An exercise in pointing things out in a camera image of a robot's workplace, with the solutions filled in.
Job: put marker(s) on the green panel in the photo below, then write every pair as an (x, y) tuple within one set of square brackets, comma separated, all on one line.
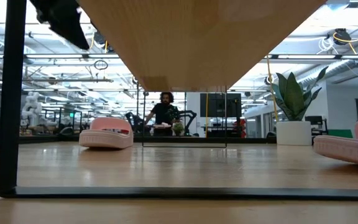
[(340, 133)]

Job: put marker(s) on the black background monitor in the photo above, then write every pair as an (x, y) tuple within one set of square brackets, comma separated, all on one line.
[(219, 105)]

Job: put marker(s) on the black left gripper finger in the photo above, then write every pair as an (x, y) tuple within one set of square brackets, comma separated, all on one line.
[(73, 34)]

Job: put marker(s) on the small background monitor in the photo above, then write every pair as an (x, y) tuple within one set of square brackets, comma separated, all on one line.
[(314, 120)]

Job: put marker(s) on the green plant in white pot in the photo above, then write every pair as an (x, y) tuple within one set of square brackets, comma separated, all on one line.
[(294, 130)]

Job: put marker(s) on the black table rig frame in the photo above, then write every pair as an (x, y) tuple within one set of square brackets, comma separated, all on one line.
[(42, 140)]

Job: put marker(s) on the person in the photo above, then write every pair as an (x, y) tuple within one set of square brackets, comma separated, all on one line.
[(163, 113)]

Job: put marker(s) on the pink slide sandal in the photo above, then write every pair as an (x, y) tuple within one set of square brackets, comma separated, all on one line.
[(106, 138), (346, 152)]

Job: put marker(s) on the small background potted plant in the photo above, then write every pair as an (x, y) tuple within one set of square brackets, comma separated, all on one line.
[(178, 127)]

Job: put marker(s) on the black background robot arm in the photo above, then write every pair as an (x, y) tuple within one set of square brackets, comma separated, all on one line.
[(189, 119)]

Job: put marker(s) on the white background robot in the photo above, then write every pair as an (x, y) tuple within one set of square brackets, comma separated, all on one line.
[(31, 109)]

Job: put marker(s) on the wooden shelf with black frame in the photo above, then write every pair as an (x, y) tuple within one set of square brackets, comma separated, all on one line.
[(197, 46)]

